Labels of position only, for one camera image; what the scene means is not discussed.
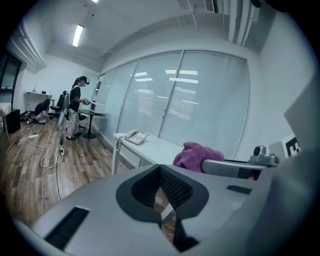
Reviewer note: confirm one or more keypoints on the white ceiling duct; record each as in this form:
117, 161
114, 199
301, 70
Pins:
27, 50

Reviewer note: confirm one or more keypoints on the round black table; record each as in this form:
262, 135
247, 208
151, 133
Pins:
92, 113

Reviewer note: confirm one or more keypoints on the black office chair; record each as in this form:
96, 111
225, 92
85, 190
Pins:
60, 101

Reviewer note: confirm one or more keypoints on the white power strip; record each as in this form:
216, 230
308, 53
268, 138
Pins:
32, 136

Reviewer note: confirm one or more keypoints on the white window blind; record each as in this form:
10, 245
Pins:
150, 95

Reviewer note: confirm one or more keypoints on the white ceiling pipes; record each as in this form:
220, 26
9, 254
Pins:
240, 20

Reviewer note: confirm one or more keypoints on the dark framed window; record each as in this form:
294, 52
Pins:
8, 72

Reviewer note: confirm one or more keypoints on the cream phone handset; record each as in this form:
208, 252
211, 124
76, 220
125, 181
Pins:
131, 133

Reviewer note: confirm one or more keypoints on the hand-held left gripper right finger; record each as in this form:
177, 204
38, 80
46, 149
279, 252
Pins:
197, 197

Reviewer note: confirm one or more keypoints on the round white power socket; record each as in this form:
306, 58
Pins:
63, 151

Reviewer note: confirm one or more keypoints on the black box cabinet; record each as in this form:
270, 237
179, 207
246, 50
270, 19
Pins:
12, 121

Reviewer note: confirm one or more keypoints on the purple cloth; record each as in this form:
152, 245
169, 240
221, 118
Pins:
192, 155

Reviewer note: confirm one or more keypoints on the white desk telephone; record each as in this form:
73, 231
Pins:
138, 139

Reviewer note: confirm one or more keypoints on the white desk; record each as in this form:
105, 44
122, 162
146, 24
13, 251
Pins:
37, 93
207, 105

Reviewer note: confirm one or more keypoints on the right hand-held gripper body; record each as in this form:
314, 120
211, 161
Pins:
225, 167

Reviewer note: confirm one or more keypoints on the ceiling air vent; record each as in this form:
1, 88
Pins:
211, 5

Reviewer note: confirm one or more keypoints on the white table leg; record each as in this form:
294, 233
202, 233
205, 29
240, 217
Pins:
114, 160

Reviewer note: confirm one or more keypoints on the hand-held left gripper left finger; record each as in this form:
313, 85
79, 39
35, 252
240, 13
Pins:
125, 197

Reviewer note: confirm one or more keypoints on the white oval board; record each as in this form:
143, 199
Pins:
61, 112

